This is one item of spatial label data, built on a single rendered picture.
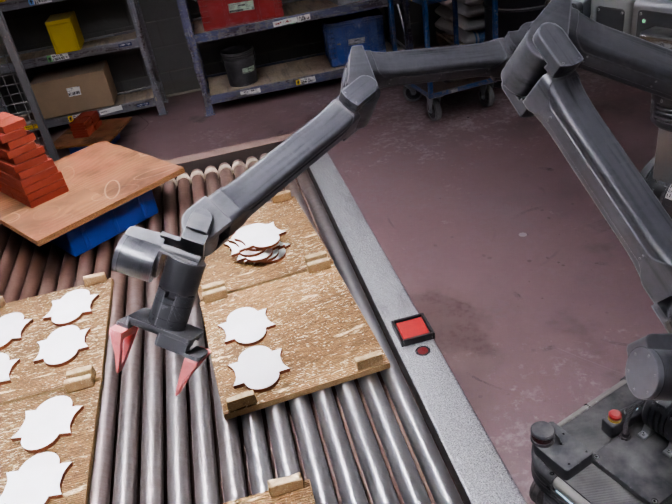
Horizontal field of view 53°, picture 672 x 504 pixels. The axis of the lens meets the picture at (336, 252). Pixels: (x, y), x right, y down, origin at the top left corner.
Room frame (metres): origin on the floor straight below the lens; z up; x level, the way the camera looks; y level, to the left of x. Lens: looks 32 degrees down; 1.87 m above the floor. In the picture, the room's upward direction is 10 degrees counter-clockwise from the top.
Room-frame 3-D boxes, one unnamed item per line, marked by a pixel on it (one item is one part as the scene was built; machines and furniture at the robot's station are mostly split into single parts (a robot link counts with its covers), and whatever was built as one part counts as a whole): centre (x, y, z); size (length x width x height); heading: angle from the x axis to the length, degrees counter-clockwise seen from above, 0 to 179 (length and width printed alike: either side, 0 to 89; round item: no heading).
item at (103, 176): (1.98, 0.78, 1.03); 0.50 x 0.50 x 0.02; 42
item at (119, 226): (1.93, 0.74, 0.97); 0.31 x 0.31 x 0.10; 42
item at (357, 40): (5.90, -0.46, 0.32); 0.50 x 0.41 x 0.37; 93
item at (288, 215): (1.61, 0.23, 0.93); 0.41 x 0.35 x 0.02; 12
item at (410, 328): (1.14, -0.14, 0.92); 0.06 x 0.06 x 0.01; 8
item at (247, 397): (0.98, 0.23, 0.95); 0.06 x 0.02 x 0.03; 102
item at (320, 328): (1.20, 0.14, 0.93); 0.41 x 0.35 x 0.02; 12
